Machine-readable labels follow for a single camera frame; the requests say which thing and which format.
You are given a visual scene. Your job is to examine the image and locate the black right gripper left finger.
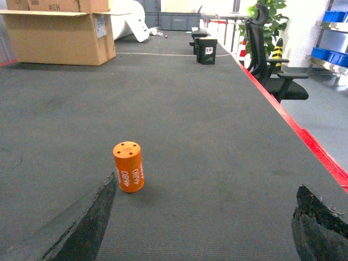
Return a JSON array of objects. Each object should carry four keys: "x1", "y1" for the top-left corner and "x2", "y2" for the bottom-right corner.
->
[{"x1": 1, "y1": 173, "x2": 117, "y2": 260}]

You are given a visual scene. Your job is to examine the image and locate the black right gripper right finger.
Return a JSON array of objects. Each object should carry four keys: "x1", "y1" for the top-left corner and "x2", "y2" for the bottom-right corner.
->
[{"x1": 291, "y1": 184, "x2": 347, "y2": 260}]

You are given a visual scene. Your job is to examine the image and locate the steel shelf rack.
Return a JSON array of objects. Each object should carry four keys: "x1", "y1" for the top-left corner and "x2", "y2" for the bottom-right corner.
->
[{"x1": 307, "y1": 1, "x2": 347, "y2": 87}]

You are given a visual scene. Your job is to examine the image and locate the blue bin on shelf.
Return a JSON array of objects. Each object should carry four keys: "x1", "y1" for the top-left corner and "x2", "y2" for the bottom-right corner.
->
[{"x1": 311, "y1": 47, "x2": 348, "y2": 67}]

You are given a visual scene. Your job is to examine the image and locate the blue upper shelf bin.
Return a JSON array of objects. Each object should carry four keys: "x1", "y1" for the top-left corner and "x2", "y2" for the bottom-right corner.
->
[{"x1": 322, "y1": 11, "x2": 347, "y2": 23}]

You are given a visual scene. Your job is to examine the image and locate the black office chair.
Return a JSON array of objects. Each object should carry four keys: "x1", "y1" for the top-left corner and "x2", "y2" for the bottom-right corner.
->
[{"x1": 245, "y1": 3, "x2": 309, "y2": 102}]

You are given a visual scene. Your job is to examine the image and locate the yellow black striped bollard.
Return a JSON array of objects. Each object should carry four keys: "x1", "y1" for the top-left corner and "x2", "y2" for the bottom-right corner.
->
[{"x1": 271, "y1": 38, "x2": 283, "y2": 59}]

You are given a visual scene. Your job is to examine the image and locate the large cardboard box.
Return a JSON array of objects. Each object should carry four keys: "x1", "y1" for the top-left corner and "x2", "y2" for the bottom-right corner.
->
[{"x1": 1, "y1": 10, "x2": 116, "y2": 66}]

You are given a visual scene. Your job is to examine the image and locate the green potted plant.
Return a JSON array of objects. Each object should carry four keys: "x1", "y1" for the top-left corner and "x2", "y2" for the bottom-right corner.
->
[{"x1": 247, "y1": 0, "x2": 289, "y2": 55}]

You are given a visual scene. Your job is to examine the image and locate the front black labelled box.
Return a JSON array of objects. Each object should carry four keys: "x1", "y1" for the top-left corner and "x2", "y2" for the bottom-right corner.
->
[{"x1": 196, "y1": 37, "x2": 218, "y2": 65}]

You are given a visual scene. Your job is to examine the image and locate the upper cardboard box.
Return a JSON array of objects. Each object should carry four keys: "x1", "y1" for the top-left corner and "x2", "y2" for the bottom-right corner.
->
[{"x1": 1, "y1": 0, "x2": 113, "y2": 13}]

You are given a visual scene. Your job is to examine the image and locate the grey plastic crate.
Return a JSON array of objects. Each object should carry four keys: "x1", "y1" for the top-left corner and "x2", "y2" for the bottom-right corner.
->
[{"x1": 145, "y1": 12, "x2": 201, "y2": 31}]

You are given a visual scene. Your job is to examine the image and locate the rear black box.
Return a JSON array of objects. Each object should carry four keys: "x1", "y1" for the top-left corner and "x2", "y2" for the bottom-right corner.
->
[{"x1": 189, "y1": 30, "x2": 208, "y2": 55}]

